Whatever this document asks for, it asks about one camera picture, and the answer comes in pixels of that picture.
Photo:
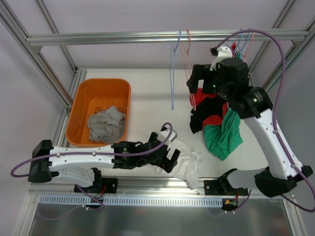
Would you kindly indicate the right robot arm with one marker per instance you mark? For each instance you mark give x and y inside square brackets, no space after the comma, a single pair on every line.
[229,80]

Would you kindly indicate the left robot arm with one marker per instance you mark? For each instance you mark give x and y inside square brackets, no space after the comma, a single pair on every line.
[81,166]

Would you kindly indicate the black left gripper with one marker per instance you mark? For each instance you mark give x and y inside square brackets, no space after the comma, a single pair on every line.
[162,151]

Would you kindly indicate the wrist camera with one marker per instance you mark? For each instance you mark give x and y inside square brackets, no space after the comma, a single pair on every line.
[220,53]
[164,133]

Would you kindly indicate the green tank top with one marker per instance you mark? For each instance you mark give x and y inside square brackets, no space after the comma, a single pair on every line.
[223,139]

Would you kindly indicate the grey tank top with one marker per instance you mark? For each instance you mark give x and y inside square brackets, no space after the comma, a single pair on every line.
[107,126]

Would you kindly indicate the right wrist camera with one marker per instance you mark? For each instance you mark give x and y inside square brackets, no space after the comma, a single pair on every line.
[220,53]

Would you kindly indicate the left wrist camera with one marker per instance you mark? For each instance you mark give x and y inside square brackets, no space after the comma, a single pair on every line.
[164,133]

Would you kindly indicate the pink wire hanger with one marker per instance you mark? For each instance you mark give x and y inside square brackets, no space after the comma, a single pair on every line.
[185,59]
[249,45]

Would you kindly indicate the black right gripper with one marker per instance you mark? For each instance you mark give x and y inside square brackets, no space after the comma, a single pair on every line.
[200,75]

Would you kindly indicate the aluminium hanging rail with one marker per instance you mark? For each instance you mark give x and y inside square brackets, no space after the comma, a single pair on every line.
[94,38]

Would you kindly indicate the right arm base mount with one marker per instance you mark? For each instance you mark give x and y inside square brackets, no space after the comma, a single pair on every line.
[221,188]

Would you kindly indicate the black tank top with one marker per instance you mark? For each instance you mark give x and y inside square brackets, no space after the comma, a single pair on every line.
[210,110]

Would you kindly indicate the white tank top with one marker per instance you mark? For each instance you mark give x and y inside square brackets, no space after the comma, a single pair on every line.
[187,164]

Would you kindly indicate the white slotted cable duct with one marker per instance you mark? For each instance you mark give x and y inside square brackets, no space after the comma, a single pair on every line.
[115,200]

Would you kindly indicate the orange plastic basket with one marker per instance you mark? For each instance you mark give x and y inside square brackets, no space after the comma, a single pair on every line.
[93,96]

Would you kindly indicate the aluminium frame rail front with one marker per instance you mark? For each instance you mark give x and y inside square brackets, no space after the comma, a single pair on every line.
[168,186]

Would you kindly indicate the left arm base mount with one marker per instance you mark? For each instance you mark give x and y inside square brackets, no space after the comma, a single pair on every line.
[108,185]

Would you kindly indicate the red tank top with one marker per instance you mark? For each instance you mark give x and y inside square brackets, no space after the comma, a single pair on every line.
[208,108]

